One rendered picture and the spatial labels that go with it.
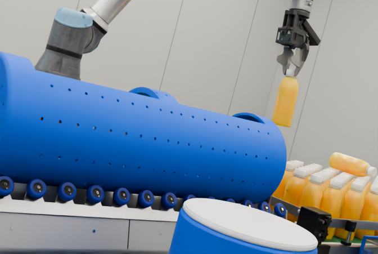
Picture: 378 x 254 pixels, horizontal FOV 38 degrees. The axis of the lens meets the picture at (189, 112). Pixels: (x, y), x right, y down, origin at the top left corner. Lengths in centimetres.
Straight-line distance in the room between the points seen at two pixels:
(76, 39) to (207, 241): 93
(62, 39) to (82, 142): 58
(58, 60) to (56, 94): 54
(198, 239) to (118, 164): 35
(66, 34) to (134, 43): 331
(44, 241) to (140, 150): 30
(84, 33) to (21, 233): 74
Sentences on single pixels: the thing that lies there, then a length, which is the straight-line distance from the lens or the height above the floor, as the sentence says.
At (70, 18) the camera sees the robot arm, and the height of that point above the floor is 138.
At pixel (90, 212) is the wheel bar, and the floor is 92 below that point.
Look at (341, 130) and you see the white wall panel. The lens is 625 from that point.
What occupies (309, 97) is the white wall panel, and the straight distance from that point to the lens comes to 649.
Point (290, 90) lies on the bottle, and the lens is 186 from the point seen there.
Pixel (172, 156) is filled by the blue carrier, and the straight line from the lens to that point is 137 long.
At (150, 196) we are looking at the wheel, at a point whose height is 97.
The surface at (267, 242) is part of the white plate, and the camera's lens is 100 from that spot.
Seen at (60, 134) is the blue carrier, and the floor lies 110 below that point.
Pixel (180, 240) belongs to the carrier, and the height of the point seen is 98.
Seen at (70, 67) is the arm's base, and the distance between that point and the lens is 174.
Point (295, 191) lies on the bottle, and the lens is 186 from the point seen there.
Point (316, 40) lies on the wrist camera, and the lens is 194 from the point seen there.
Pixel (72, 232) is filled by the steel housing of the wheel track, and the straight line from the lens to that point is 131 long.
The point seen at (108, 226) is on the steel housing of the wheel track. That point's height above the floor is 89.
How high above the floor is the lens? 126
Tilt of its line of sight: 2 degrees down
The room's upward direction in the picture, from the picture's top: 15 degrees clockwise
